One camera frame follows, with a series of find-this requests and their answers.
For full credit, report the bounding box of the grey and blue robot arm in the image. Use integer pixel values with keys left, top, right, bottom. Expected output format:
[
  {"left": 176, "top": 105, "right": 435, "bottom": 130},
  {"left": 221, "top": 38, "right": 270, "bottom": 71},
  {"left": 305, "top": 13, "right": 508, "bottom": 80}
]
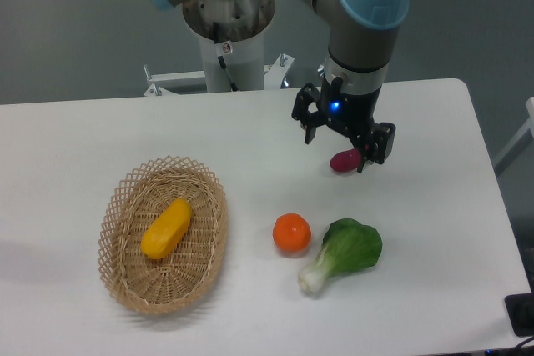
[{"left": 151, "top": 0, "right": 410, "bottom": 173}]

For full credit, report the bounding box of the orange fruit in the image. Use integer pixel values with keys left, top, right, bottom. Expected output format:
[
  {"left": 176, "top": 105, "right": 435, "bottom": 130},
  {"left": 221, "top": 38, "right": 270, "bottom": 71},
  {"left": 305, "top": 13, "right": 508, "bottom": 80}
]
[{"left": 272, "top": 213, "right": 312, "bottom": 253}]

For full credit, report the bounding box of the woven wicker basket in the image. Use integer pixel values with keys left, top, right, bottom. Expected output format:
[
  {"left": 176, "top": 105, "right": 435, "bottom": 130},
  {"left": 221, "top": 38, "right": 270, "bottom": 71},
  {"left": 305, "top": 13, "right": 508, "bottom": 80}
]
[{"left": 98, "top": 157, "right": 227, "bottom": 314}]

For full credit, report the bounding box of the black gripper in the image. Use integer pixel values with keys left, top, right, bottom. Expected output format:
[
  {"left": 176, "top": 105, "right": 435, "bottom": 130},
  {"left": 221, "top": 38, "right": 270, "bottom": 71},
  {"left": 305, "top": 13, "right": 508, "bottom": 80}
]
[{"left": 291, "top": 78, "right": 396, "bottom": 173}]

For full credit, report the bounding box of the purple sweet potato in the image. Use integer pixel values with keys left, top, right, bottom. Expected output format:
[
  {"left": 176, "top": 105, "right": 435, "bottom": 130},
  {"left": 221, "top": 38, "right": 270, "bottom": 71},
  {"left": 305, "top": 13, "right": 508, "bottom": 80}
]
[{"left": 330, "top": 148, "right": 362, "bottom": 173}]

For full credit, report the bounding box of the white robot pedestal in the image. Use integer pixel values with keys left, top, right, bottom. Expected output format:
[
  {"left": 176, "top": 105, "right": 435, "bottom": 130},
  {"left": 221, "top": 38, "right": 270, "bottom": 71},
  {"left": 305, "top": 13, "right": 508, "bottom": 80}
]
[{"left": 143, "top": 0, "right": 295, "bottom": 97}]

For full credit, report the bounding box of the white frame at right edge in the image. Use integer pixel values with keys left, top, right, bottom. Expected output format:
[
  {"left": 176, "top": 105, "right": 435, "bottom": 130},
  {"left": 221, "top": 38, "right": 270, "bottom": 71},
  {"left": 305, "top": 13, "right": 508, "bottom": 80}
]
[{"left": 492, "top": 97, "right": 533, "bottom": 176}]

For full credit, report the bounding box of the black device at table edge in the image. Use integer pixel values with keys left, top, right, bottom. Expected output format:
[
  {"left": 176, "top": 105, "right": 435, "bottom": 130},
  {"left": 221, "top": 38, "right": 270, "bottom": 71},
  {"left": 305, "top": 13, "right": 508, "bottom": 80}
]
[{"left": 504, "top": 293, "right": 533, "bottom": 337}]

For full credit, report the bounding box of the green bok choy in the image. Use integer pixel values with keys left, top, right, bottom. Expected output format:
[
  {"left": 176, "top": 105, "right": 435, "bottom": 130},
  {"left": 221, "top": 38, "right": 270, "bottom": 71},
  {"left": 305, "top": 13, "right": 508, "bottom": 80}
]
[{"left": 297, "top": 218, "right": 383, "bottom": 293}]

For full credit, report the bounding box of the yellow mango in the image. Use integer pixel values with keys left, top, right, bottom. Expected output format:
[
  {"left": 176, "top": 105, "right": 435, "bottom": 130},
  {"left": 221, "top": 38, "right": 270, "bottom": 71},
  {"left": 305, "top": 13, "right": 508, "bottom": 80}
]
[{"left": 140, "top": 198, "right": 193, "bottom": 260}]

